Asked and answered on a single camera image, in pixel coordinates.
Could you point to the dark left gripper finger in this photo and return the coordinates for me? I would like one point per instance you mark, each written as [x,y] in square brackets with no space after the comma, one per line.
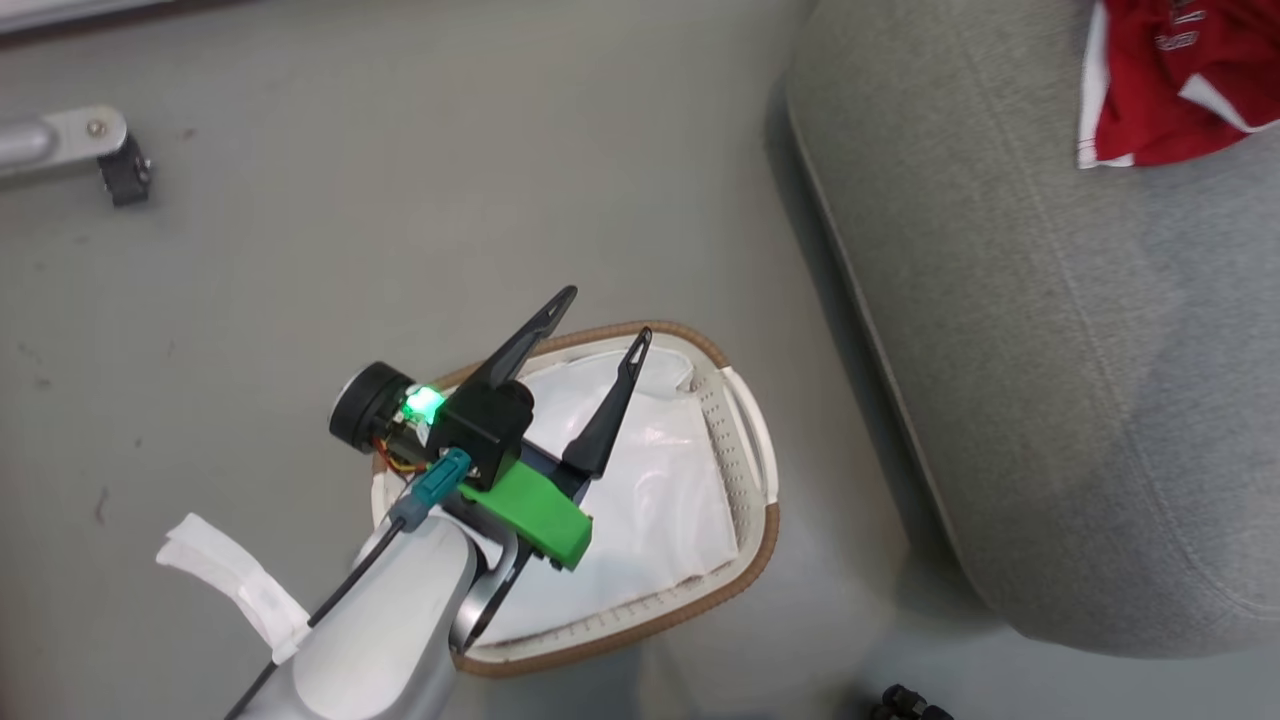
[610,410]
[525,340]

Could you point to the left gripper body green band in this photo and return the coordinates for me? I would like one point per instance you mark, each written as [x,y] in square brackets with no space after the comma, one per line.
[530,510]

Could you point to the red garment white trim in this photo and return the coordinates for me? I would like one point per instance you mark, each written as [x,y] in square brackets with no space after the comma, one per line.
[1150,90]

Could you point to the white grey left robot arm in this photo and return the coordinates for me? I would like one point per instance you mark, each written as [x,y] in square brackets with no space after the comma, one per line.
[390,620]

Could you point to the white fabric basket liner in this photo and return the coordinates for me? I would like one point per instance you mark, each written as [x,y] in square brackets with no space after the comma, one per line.
[650,500]

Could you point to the white basket brown woven rim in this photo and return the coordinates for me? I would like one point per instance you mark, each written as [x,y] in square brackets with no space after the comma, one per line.
[712,420]

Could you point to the grey fabric sofa seat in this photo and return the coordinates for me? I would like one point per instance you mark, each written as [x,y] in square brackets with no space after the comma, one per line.
[1050,350]

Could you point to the white tape label strip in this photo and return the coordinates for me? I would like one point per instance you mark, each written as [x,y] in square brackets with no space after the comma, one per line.
[250,590]

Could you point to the black roller omni wheel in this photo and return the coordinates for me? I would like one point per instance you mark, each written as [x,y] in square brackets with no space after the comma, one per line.
[905,703]

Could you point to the black caster wheel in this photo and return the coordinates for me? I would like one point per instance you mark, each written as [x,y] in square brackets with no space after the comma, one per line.
[128,180]

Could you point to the grey metal stand leg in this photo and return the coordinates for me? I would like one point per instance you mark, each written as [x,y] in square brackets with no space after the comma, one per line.
[60,140]

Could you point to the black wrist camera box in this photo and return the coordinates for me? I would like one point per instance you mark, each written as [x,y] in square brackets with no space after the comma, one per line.
[485,425]

